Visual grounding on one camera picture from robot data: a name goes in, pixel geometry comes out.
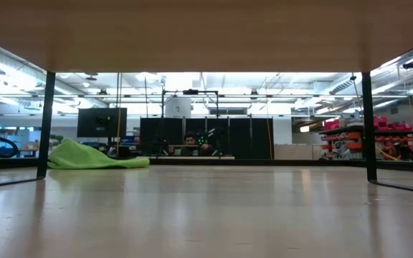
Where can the background black robot arm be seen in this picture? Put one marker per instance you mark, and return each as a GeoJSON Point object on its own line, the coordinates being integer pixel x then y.
{"type": "Point", "coordinates": [210, 134]}

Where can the person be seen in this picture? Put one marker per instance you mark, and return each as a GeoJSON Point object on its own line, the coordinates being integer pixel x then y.
{"type": "Point", "coordinates": [190, 139]}

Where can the white box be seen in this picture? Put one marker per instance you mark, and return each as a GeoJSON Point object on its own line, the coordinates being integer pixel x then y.
{"type": "Point", "coordinates": [178, 107]}

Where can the black partition panels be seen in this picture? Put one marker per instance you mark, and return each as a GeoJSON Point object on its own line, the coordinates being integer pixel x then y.
{"type": "Point", "coordinates": [242, 138]}

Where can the beige cabinet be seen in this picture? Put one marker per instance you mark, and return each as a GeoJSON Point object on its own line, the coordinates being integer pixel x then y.
{"type": "Point", "coordinates": [292, 152]}

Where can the clear tray with black edges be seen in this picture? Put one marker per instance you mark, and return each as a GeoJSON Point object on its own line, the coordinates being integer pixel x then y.
{"type": "Point", "coordinates": [206, 36]}

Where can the black monitor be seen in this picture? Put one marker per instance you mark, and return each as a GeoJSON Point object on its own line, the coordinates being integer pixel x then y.
{"type": "Point", "coordinates": [100, 122]}

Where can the green cloth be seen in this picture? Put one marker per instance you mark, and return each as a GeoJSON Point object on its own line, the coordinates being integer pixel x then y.
{"type": "Point", "coordinates": [84, 157]}

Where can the storage rack with red bins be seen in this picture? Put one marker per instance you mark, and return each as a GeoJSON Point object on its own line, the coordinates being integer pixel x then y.
{"type": "Point", "coordinates": [385, 127]}

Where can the black overhead rig frame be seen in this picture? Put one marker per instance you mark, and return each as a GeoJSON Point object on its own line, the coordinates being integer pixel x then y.
{"type": "Point", "coordinates": [190, 92]}

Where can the black aluminium table frame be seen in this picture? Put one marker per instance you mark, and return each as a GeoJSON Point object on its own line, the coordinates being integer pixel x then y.
{"type": "Point", "coordinates": [282, 162]}

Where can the black ceiling camera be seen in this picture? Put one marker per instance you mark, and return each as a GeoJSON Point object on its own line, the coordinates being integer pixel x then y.
{"type": "Point", "coordinates": [411, 64]}

